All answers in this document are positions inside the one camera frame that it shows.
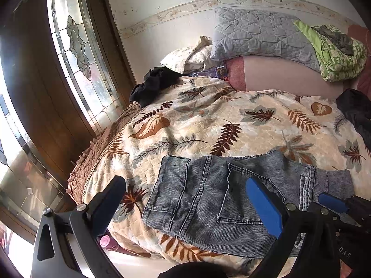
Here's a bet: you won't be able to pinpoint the low stained glass panel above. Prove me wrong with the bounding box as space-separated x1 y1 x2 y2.
0 93 70 219

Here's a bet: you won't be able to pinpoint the brown wooden door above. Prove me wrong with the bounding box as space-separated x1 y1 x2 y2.
0 0 138 244

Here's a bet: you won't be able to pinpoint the leaf print blanket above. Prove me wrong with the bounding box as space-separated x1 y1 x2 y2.
81 75 371 278

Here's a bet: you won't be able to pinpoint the pink bottle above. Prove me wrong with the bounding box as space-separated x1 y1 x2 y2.
99 235 118 252

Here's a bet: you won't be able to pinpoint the grey quilted pillow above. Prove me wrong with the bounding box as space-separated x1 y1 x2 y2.
210 7 322 73

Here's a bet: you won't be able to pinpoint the pink upholstered headboard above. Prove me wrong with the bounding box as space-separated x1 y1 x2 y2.
225 25 371 101

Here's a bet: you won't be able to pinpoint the grey denim pants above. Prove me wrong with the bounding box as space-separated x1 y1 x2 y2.
142 149 355 259

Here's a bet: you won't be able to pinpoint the dark grey cloth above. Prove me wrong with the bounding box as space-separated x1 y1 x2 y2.
318 25 360 56

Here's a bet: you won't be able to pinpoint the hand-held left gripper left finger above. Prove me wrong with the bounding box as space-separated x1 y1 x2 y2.
30 175 126 278

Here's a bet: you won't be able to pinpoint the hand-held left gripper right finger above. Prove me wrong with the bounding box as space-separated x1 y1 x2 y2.
246 176 358 278

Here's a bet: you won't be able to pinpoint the white patterned pillow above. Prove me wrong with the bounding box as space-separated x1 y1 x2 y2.
160 36 214 75

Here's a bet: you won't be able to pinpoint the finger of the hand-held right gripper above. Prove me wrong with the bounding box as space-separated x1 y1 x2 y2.
318 193 371 227

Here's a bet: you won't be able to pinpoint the tall stained glass panel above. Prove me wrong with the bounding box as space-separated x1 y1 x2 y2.
48 0 126 133

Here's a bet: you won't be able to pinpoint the brown quilted bedspread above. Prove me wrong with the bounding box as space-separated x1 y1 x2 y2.
66 103 143 205

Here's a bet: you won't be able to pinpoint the purple plastic packet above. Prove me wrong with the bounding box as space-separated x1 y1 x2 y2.
188 66 230 80

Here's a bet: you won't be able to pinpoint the black garment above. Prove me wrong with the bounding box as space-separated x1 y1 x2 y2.
129 66 183 108
336 88 371 155

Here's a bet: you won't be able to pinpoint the green patterned blanket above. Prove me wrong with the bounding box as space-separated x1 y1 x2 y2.
293 20 368 82

